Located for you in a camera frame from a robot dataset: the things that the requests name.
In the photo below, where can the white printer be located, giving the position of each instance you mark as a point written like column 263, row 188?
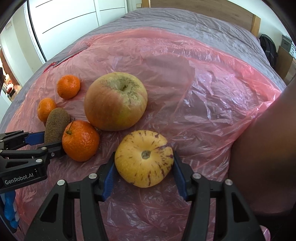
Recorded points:
column 288, row 45

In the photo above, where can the black backpack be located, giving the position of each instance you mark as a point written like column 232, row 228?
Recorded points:
column 269, row 49

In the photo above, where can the mandarin with stem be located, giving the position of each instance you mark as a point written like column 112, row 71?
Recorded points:
column 80, row 140

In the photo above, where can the brown kiwi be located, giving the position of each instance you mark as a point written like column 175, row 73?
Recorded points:
column 56, row 123

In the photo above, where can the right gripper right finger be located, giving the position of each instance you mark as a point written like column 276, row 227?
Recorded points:
column 234, row 219

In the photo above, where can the white wardrobe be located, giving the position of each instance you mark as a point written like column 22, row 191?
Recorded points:
column 57, row 24

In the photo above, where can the blue gloved left hand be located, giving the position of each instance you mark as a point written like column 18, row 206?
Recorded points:
column 9, row 211

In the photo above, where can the pink plastic sheet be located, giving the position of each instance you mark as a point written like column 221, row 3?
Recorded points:
column 133, row 213

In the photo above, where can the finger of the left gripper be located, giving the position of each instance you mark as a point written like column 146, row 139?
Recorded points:
column 50, row 150
column 18, row 139

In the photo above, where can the wooden drawer cabinet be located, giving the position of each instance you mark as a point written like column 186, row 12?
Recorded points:
column 285, row 65

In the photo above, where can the yellow striped small apple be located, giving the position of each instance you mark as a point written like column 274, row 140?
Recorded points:
column 144, row 158

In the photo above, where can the wooden headboard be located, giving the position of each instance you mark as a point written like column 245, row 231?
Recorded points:
column 219, row 9

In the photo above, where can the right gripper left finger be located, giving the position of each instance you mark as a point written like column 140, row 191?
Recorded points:
column 55, row 219

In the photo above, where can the large red-green apple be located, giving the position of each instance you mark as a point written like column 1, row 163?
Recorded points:
column 115, row 101

